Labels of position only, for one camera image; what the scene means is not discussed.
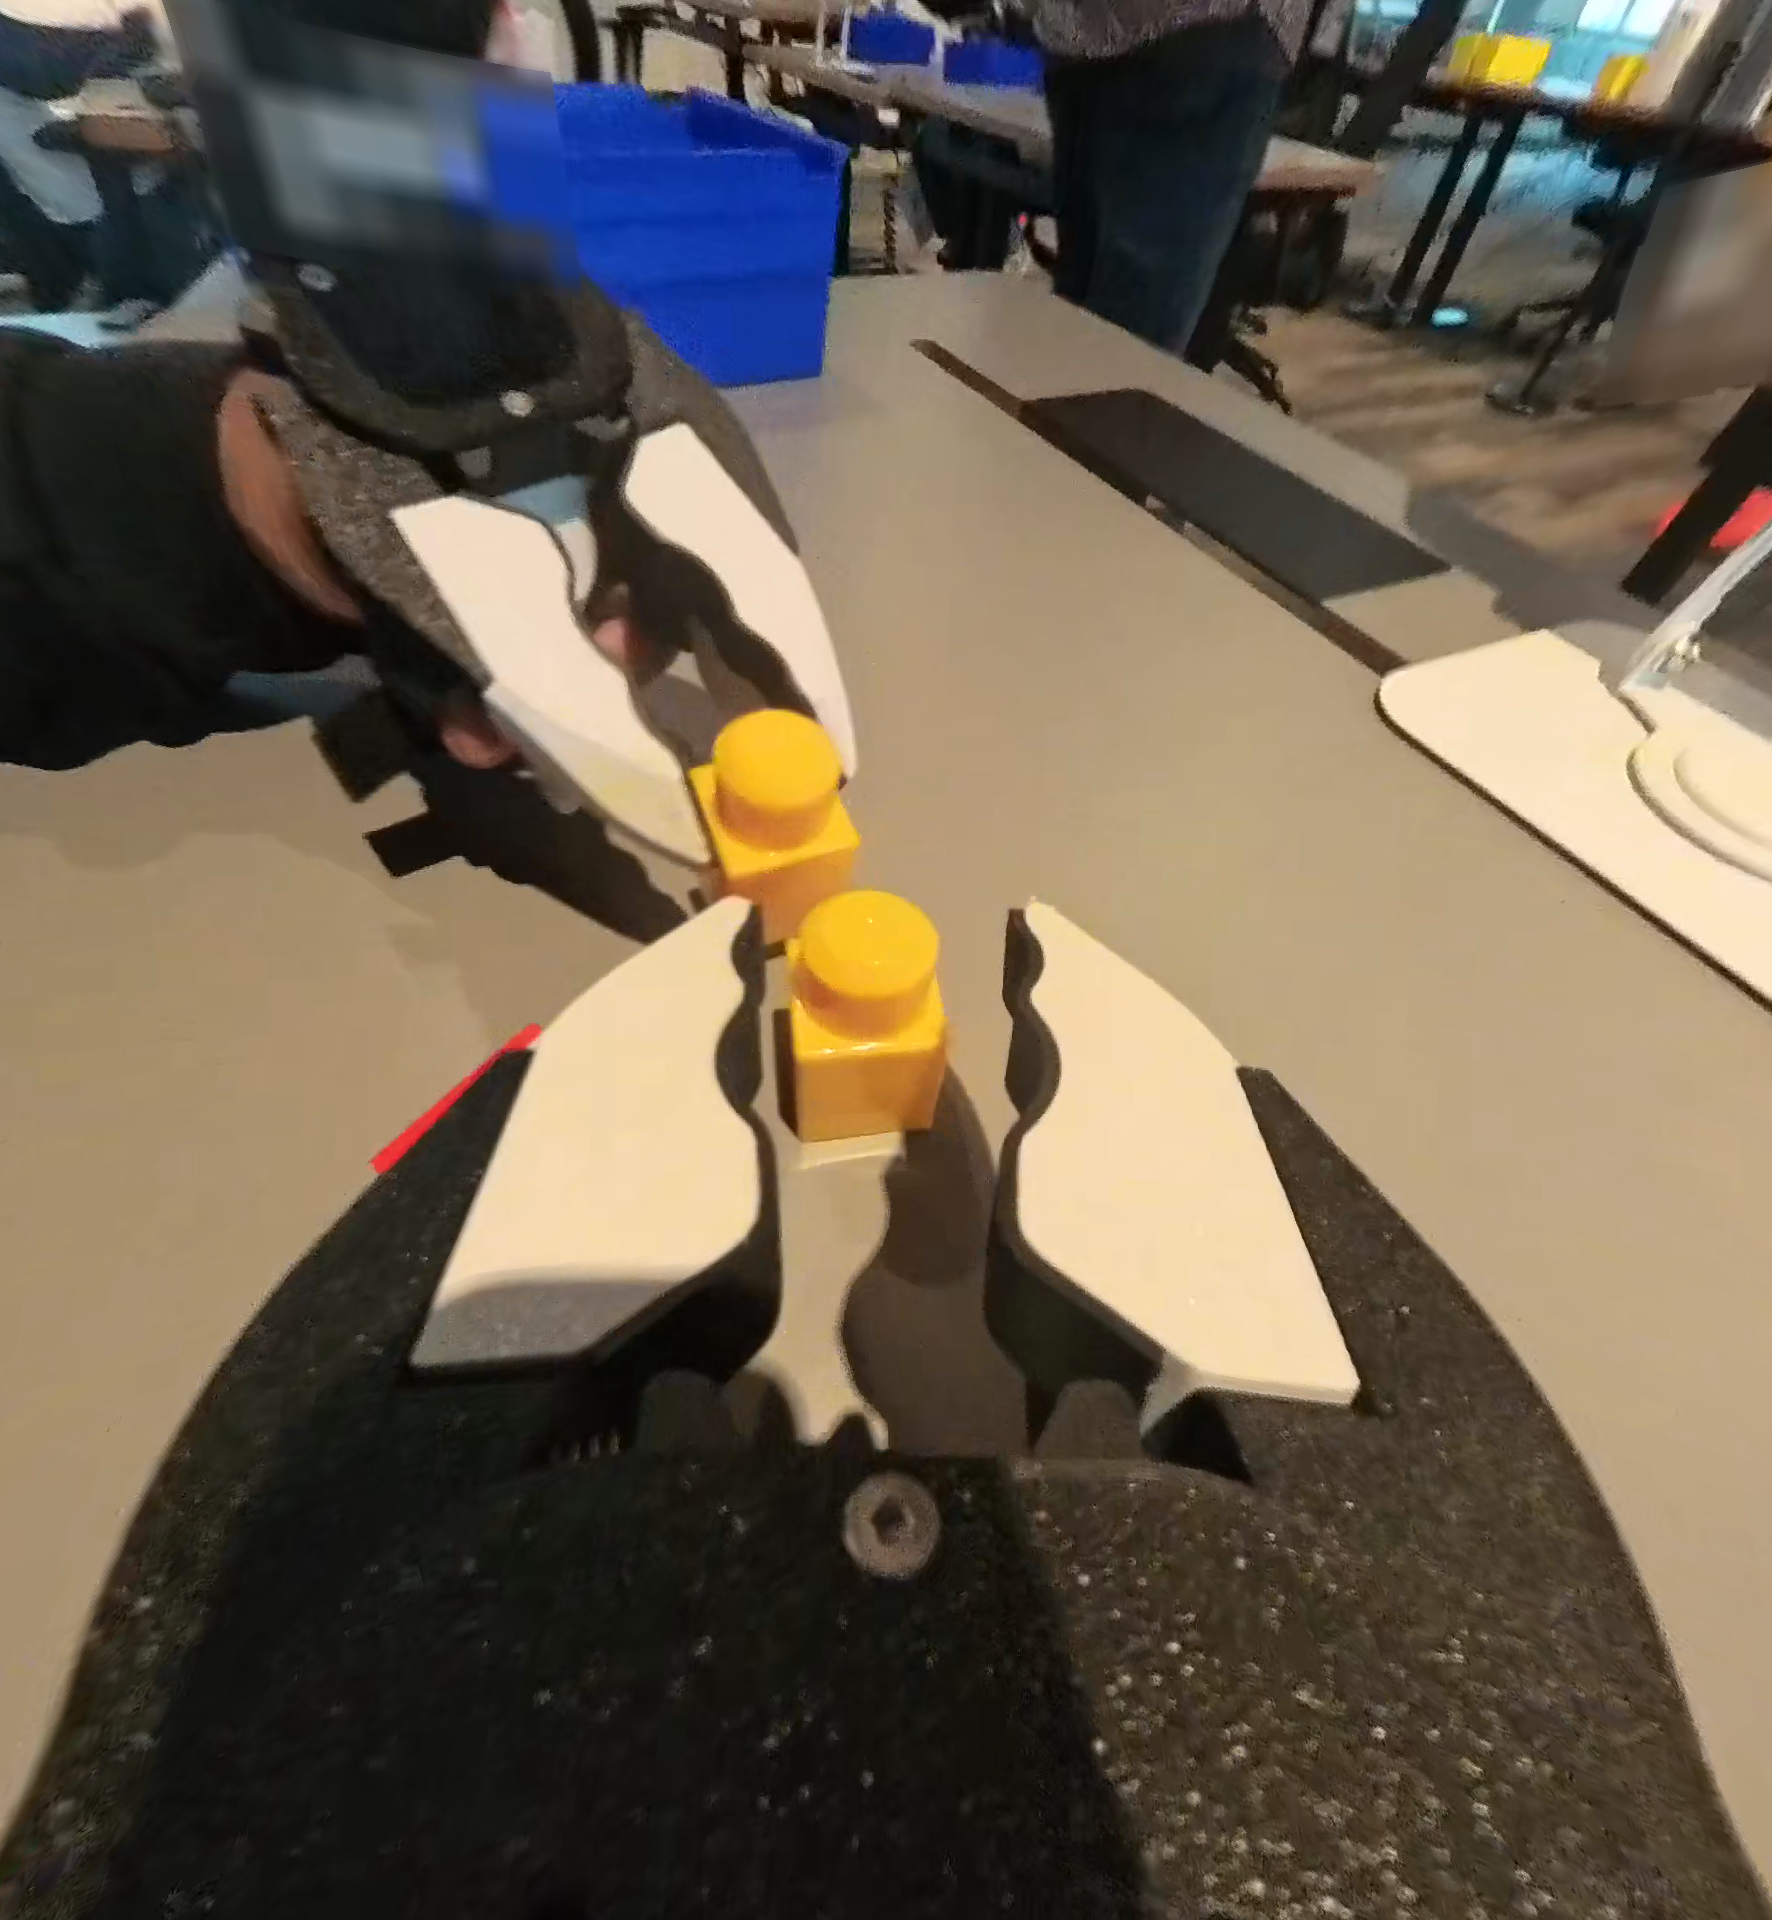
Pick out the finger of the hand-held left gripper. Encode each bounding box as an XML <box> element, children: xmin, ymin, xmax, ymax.
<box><xmin>618</xmin><ymin>424</ymin><xmax>861</xmax><ymax>779</ymax></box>
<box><xmin>389</xmin><ymin>496</ymin><xmax>714</xmax><ymax>871</ymax></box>

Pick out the person's left hand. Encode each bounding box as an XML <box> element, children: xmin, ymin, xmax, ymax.
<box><xmin>219</xmin><ymin>381</ymin><xmax>532</xmax><ymax>771</ymax></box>

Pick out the background desk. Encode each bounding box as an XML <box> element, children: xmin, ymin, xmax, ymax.
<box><xmin>742</xmin><ymin>45</ymin><xmax>1380</xmax><ymax>204</ymax></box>

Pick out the red mega block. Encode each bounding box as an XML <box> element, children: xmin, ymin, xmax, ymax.
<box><xmin>373</xmin><ymin>1026</ymin><xmax>541</xmax><ymax>1179</ymax></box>

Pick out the person's left forearm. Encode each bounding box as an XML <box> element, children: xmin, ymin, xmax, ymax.
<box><xmin>0</xmin><ymin>321</ymin><xmax>380</xmax><ymax>779</ymax></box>

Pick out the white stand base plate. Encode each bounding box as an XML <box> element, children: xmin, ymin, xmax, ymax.
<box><xmin>1377</xmin><ymin>629</ymin><xmax>1772</xmax><ymax>1058</ymax></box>

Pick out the black desk panel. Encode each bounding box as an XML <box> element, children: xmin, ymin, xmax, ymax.
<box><xmin>1025</xmin><ymin>381</ymin><xmax>1454</xmax><ymax>611</ymax></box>

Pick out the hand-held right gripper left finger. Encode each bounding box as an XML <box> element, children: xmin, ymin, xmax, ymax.
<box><xmin>407</xmin><ymin>899</ymin><xmax>775</xmax><ymax>1373</ymax></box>

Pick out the yellow mega block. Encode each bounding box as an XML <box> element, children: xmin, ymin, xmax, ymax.
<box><xmin>694</xmin><ymin>711</ymin><xmax>861</xmax><ymax>945</ymax></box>
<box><xmin>779</xmin><ymin>891</ymin><xmax>951</xmax><ymax>1145</ymax></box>

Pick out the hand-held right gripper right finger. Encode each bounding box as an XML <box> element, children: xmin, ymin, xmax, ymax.
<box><xmin>983</xmin><ymin>902</ymin><xmax>1364</xmax><ymax>1441</ymax></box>

